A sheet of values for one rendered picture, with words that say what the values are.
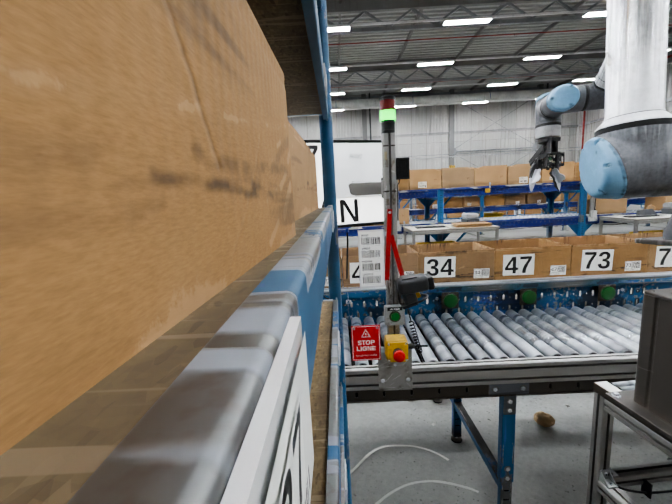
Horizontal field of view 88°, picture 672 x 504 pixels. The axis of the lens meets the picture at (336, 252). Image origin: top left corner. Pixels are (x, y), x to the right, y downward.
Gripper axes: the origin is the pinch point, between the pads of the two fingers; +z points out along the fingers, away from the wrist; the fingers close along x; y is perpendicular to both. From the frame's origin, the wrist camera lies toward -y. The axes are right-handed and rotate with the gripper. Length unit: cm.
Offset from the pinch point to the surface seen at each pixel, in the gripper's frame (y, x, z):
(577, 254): -29, 36, 32
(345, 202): 21, -84, 2
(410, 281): 34, -65, 28
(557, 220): -442, 305, 35
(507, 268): -29.8, 0.4, 37.8
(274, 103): 125, -93, 0
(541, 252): -29.0, 17.5, 30.4
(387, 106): 32, -70, -27
